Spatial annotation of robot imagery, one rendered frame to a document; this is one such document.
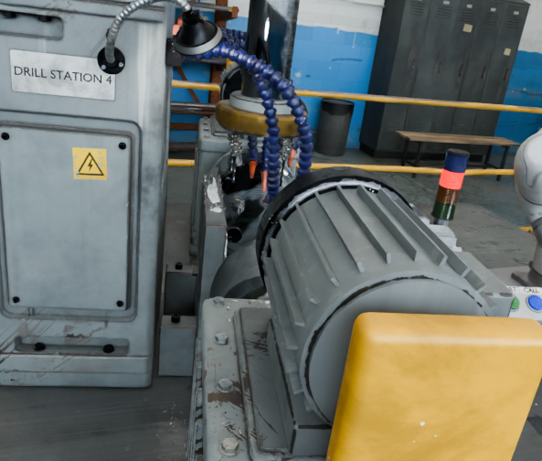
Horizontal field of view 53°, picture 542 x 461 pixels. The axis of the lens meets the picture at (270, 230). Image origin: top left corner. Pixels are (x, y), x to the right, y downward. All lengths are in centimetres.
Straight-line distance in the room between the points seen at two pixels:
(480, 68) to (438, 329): 675
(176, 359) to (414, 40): 568
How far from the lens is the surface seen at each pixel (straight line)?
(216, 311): 70
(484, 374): 38
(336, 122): 630
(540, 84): 833
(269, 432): 52
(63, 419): 109
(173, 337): 112
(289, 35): 104
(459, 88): 695
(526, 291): 115
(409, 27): 647
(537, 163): 115
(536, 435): 127
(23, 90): 93
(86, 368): 111
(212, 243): 100
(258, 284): 80
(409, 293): 42
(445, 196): 157
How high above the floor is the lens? 152
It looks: 22 degrees down
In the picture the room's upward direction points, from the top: 7 degrees clockwise
